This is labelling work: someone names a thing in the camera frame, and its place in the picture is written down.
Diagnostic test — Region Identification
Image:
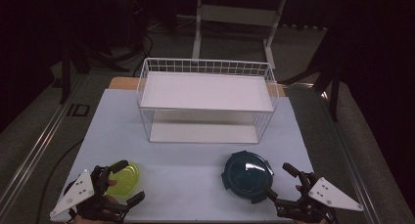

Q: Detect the metal floor rail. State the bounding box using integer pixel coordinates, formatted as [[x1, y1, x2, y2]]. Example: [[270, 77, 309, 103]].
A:
[[319, 90, 385, 224], [0, 75, 87, 215]]

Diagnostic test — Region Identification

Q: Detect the white wire shelf rack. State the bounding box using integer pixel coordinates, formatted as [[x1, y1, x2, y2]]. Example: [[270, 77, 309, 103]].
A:
[[136, 57, 280, 145]]

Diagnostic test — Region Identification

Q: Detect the dark teal lidded container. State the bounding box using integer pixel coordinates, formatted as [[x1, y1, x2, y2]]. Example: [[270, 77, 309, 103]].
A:
[[220, 150, 276, 204]]

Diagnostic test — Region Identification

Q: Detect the person's right hand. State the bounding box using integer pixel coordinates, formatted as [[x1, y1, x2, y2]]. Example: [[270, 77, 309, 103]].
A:
[[294, 184, 329, 224]]

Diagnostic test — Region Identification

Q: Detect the black cable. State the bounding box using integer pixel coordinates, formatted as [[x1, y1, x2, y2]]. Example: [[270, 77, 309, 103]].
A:
[[34, 139, 85, 224]]

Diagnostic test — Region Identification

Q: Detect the person's left hand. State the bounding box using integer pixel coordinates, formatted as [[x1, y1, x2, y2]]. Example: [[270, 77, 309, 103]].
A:
[[71, 179, 119, 224]]

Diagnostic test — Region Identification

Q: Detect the green lidded plastic container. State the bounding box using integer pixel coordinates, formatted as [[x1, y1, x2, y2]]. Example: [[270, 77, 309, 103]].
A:
[[105, 160, 141, 199]]

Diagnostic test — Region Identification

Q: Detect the white desk frame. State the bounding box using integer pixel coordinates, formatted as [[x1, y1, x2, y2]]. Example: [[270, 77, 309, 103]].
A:
[[191, 0, 288, 70]]

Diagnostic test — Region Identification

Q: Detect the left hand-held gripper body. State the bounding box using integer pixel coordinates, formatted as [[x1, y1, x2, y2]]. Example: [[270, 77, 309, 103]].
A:
[[49, 164, 129, 224]]

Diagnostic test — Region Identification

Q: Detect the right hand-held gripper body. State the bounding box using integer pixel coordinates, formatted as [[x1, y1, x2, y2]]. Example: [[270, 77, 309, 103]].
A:
[[275, 170, 364, 224]]

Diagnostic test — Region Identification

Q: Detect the black stand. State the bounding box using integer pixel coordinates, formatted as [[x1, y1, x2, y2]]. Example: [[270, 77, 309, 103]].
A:
[[279, 37, 345, 122], [58, 37, 131, 105]]

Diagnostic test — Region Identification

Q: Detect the black square floor frame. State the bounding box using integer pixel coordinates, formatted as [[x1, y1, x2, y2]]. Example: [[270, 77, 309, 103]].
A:
[[67, 103, 91, 118]]

